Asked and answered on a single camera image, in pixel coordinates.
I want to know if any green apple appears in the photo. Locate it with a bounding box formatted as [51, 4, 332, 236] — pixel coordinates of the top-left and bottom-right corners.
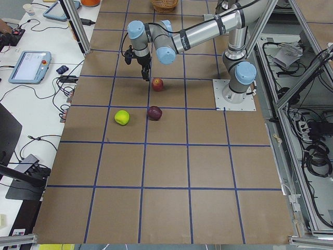
[114, 110, 130, 126]

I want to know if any dark red apple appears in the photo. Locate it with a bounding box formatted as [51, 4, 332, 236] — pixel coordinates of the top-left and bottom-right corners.
[147, 106, 163, 121]

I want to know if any aluminium frame post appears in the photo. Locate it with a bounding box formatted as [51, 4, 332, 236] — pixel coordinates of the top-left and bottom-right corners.
[60, 0, 91, 55]

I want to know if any black power adapter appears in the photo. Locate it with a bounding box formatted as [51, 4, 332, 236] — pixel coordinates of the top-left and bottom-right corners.
[80, 18, 96, 26]

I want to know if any dark blue small pouch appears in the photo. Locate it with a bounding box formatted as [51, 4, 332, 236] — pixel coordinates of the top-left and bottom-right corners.
[56, 65, 69, 74]

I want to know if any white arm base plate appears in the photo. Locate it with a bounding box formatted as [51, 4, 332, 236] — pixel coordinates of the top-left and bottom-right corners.
[212, 79, 257, 111]

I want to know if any orange bucket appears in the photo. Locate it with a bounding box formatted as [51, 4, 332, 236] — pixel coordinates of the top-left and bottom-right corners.
[81, 0, 100, 7]

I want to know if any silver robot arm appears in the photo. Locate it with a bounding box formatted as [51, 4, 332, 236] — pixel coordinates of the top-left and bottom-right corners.
[123, 0, 277, 104]

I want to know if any white paper cup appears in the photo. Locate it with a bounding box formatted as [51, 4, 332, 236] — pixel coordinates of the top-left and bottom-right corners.
[22, 4, 35, 16]

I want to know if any red yellow apple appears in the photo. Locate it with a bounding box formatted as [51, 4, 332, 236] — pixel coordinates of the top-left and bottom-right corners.
[151, 78, 164, 92]

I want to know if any woven wicker basket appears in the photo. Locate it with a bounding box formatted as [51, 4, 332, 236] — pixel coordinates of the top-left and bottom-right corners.
[150, 0, 178, 13]

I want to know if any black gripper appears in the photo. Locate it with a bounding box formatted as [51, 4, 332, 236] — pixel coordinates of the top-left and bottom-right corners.
[136, 54, 151, 80]

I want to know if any blue teach pendant tablet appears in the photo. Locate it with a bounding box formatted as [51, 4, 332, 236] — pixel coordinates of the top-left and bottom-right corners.
[8, 51, 52, 84]

